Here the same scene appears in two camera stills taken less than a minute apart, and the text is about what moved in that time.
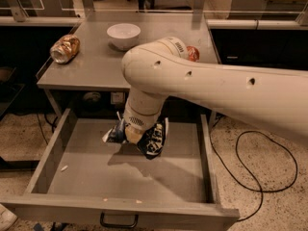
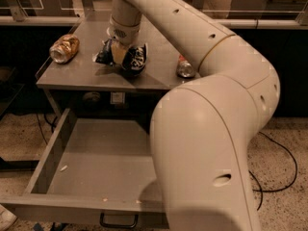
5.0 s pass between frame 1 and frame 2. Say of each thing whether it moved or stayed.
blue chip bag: moved
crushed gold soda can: stayed
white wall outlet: stayed
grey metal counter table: stayed
